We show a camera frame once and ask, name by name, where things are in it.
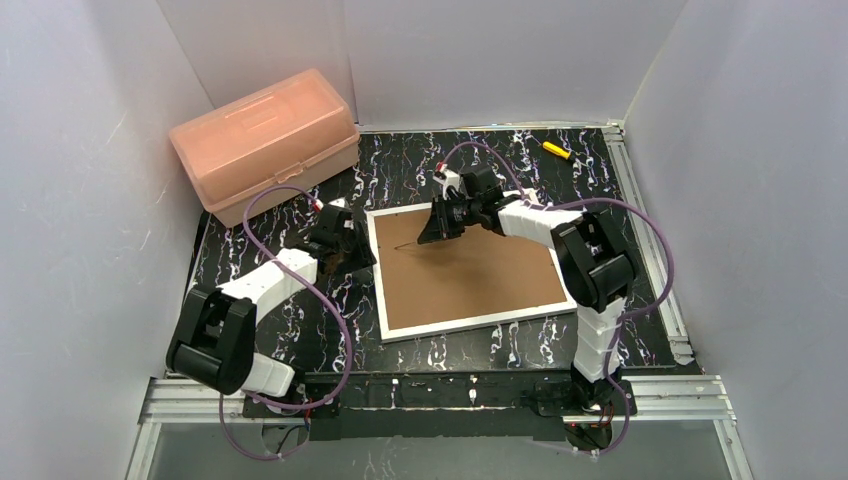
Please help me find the white picture frame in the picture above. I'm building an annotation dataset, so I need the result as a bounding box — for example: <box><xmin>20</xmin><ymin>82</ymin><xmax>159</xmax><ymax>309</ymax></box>
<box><xmin>366</xmin><ymin>203</ymin><xmax>577</xmax><ymax>343</ymax></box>

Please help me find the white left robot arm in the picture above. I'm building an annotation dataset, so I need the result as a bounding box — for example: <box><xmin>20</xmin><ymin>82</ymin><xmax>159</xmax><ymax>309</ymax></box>
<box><xmin>165</xmin><ymin>199</ymin><xmax>375</xmax><ymax>398</ymax></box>

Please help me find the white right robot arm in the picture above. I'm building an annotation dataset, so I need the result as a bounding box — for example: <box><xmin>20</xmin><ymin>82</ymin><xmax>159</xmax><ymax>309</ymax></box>
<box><xmin>417</xmin><ymin>163</ymin><xmax>638</xmax><ymax>384</ymax></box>

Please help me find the yellow screwdriver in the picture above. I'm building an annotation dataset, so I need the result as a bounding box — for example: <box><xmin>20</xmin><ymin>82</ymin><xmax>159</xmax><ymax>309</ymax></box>
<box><xmin>542</xmin><ymin>141</ymin><xmax>573</xmax><ymax>160</ymax></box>

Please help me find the pink plastic storage box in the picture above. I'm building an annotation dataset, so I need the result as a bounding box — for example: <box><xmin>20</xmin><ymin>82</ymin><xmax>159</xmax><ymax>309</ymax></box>
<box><xmin>169</xmin><ymin>69</ymin><xmax>360</xmax><ymax>228</ymax></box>

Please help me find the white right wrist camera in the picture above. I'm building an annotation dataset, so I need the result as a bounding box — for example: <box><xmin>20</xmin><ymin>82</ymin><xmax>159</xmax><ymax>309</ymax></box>
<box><xmin>433</xmin><ymin>164</ymin><xmax>462</xmax><ymax>198</ymax></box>

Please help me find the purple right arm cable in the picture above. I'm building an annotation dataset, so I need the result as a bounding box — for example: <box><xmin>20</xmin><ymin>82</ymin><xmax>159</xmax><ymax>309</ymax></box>
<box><xmin>437</xmin><ymin>140</ymin><xmax>676</xmax><ymax>458</ymax></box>

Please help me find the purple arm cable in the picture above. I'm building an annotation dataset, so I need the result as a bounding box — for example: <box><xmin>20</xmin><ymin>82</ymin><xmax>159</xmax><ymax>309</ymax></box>
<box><xmin>218</xmin><ymin>185</ymin><xmax>354</xmax><ymax>463</ymax></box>
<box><xmin>437</xmin><ymin>140</ymin><xmax>676</xmax><ymax>458</ymax></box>

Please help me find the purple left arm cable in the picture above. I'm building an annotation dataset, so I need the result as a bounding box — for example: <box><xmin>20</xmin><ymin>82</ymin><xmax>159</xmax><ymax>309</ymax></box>
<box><xmin>218</xmin><ymin>185</ymin><xmax>354</xmax><ymax>463</ymax></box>

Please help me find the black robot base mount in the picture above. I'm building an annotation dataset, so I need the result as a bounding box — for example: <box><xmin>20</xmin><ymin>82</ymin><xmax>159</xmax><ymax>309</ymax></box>
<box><xmin>241</xmin><ymin>370</ymin><xmax>631</xmax><ymax>443</ymax></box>

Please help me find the aluminium rail frame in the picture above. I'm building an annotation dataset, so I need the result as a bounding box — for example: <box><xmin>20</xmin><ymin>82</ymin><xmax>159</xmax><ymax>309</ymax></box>
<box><xmin>128</xmin><ymin>125</ymin><xmax>750</xmax><ymax>479</ymax></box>

